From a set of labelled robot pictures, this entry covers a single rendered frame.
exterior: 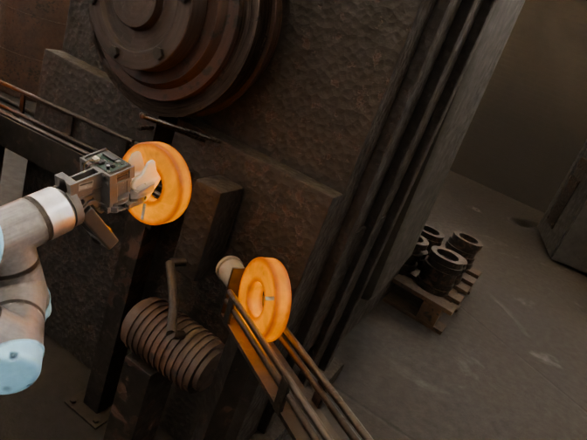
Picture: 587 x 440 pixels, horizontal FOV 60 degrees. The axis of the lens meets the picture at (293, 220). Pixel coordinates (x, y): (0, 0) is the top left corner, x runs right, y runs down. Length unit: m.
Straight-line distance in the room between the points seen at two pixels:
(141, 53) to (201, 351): 0.62
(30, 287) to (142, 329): 0.37
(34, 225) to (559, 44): 6.63
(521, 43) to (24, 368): 6.73
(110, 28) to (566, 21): 6.28
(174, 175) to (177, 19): 0.31
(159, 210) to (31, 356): 0.37
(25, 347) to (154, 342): 0.44
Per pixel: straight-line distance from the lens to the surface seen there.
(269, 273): 0.91
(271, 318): 0.90
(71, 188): 0.84
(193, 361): 1.09
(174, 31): 1.08
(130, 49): 1.16
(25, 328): 0.76
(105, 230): 0.92
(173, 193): 0.95
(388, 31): 1.11
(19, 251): 0.81
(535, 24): 7.08
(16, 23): 4.11
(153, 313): 1.16
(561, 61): 7.02
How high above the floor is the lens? 1.20
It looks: 21 degrees down
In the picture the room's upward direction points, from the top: 21 degrees clockwise
